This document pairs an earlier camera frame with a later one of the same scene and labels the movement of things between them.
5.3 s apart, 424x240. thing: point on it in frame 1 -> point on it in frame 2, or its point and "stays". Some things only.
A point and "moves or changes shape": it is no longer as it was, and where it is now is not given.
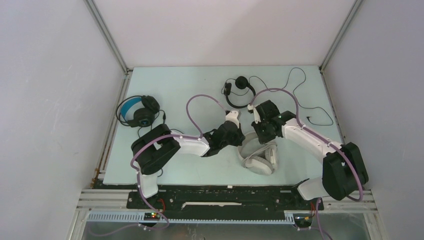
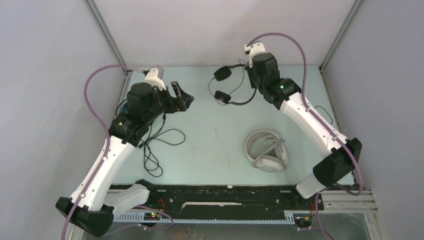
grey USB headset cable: (256, 153) -> (277, 140)
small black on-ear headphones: (241, 82) -> (222, 97)
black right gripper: (262, 139) -> (251, 70)
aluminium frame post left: (96, 14) stays
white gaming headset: (259, 159) moves or changes shape
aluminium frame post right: (341, 35) stays
